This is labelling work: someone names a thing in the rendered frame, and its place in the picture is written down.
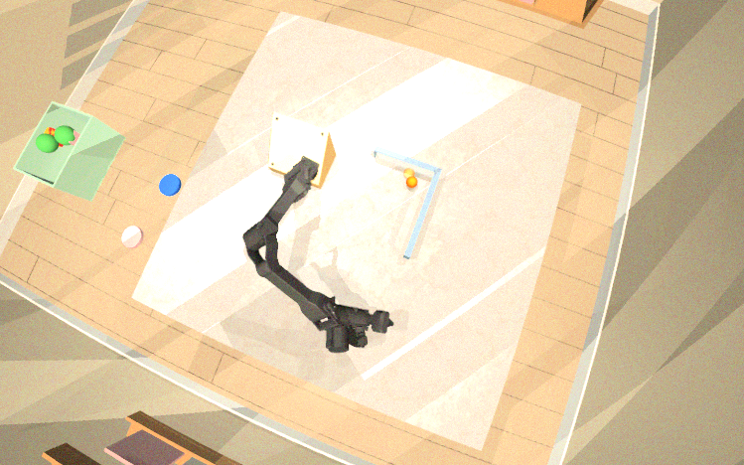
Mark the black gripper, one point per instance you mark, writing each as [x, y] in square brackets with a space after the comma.
[379, 320]

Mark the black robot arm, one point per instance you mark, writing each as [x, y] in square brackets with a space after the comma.
[314, 305]

